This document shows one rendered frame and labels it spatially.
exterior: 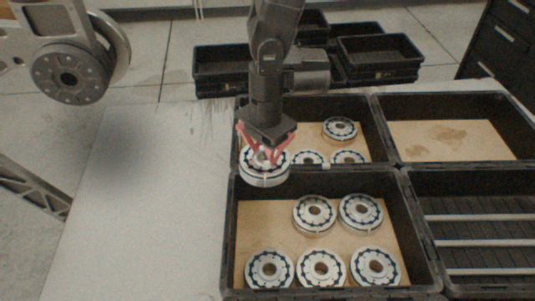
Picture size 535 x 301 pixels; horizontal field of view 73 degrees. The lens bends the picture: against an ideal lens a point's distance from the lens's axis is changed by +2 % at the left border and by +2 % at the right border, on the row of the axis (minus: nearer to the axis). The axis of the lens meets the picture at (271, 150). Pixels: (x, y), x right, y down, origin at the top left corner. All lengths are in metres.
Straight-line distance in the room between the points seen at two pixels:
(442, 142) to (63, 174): 1.99
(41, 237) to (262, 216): 1.46
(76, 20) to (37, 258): 1.45
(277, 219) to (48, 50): 0.59
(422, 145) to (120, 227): 0.89
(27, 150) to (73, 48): 1.88
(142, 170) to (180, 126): 0.23
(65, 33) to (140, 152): 0.54
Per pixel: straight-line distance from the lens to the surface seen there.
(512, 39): 2.30
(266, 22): 0.49
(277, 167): 0.68
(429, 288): 0.73
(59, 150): 2.56
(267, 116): 0.59
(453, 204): 1.00
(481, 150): 1.18
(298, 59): 0.55
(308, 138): 1.06
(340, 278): 0.77
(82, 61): 0.82
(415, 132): 1.16
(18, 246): 2.17
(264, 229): 0.85
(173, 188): 1.13
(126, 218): 1.10
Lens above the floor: 1.54
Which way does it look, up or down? 45 degrees down
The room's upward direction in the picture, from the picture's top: straight up
